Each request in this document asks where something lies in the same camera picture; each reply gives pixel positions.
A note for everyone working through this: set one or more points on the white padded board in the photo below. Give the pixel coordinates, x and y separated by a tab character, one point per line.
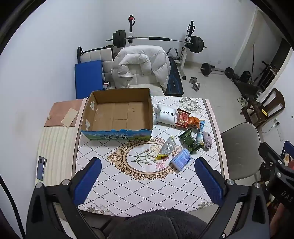
103	56

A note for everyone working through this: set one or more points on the white upholstered chair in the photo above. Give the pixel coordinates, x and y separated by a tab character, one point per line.
156	90

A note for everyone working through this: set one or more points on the white bench press rack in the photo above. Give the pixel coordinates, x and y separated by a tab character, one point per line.
188	36

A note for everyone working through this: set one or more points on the grey chair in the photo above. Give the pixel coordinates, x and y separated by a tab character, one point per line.
241	142

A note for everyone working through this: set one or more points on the light blue stick packet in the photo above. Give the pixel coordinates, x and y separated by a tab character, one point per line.
200	134

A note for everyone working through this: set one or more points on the blue-grey phone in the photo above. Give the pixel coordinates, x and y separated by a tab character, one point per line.
41	169

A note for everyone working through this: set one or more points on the blue folded mat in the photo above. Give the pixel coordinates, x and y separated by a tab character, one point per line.
88	79

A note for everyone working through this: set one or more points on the white soft pillow pack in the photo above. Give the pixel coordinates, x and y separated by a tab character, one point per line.
165	113

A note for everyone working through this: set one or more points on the blue tissue pack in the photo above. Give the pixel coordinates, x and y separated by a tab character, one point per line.
181	159

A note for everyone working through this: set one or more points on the thin dark stick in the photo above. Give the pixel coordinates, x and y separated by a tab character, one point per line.
253	59

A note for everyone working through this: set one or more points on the cardboard box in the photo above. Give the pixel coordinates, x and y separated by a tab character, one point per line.
114	115

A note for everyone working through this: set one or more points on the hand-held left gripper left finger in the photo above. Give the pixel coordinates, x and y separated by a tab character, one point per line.
87	181

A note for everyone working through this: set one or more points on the green packet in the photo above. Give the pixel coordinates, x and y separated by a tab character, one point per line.
189	141

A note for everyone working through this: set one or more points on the orange snack packet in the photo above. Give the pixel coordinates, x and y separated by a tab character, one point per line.
193	121

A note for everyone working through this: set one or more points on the person's right forearm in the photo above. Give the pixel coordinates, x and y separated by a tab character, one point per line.
279	220

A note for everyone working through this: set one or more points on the black weight bench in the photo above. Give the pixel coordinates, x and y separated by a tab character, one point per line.
174	80

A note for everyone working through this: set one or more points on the red snack packet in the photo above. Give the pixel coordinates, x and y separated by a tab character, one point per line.
183	118

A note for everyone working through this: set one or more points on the person's dark fleece clothing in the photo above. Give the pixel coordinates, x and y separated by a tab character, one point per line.
160	225

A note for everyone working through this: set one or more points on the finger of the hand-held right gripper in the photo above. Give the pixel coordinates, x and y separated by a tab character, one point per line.
268	154
289	148

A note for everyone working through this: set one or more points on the thin wooden board piece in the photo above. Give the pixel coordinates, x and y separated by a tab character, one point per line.
70	117

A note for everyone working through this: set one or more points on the floral printed tablecloth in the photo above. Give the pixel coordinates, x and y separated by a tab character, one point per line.
137	183

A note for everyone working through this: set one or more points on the white shoe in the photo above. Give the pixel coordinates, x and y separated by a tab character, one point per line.
245	103
240	99

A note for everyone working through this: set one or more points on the chrome dumbbell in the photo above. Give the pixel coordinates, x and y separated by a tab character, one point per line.
193	80
196	86

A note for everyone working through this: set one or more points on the long barbell with black plates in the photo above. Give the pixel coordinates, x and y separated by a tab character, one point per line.
160	39

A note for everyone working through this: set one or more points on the small red and white box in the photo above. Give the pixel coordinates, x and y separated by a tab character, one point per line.
106	85

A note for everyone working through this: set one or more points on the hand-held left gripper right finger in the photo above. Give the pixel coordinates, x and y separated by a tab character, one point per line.
210	183

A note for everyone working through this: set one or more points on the black box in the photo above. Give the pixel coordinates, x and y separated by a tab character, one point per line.
245	77

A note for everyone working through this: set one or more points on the short barbell with black plates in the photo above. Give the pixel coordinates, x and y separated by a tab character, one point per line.
206	68

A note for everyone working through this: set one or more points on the white puffer jacket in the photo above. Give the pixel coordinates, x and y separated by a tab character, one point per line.
142	64

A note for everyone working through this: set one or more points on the black exercise machine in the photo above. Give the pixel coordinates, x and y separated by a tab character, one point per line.
249	88

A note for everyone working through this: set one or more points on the brown wooden chair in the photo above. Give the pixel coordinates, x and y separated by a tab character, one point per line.
274	101

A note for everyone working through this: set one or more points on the purple cloth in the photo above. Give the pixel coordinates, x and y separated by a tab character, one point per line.
207	140

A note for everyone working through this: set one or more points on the silver foil packet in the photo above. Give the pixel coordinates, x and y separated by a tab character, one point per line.
167	147

